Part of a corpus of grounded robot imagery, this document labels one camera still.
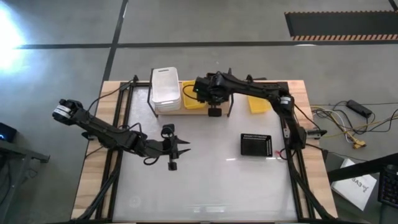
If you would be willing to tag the black slotted plastic basket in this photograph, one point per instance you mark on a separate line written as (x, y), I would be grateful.
(256, 144)

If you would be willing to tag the white plastic basket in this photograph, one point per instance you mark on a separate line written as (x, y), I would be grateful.
(168, 108)
(166, 82)

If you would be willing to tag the black device blue light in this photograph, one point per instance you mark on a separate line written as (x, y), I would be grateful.
(7, 132)

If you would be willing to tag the yellow slotted plastic basket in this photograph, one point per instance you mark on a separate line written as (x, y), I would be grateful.
(191, 101)
(258, 105)

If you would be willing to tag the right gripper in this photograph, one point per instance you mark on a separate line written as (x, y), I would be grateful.
(211, 91)

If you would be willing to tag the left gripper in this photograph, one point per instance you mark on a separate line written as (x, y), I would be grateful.
(171, 149)

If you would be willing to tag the black aluminium table frame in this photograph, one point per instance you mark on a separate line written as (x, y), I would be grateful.
(116, 105)

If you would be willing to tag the black desk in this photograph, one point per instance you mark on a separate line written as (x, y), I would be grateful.
(357, 168)

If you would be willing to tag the black hazard-striped floor mat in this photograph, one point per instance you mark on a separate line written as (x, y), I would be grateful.
(342, 25)

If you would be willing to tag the black power brick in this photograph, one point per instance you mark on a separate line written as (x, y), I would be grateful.
(359, 108)

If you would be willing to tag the white printed cardboard box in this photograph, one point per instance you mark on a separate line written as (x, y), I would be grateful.
(351, 189)

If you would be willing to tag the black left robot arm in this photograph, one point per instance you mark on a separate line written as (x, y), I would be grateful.
(102, 132)

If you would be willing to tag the black keyboard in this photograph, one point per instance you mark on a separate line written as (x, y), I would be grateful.
(388, 186)

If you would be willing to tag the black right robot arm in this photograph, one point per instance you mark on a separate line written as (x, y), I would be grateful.
(255, 88)

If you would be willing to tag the grey metal stand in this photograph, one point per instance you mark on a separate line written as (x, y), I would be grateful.
(18, 152)

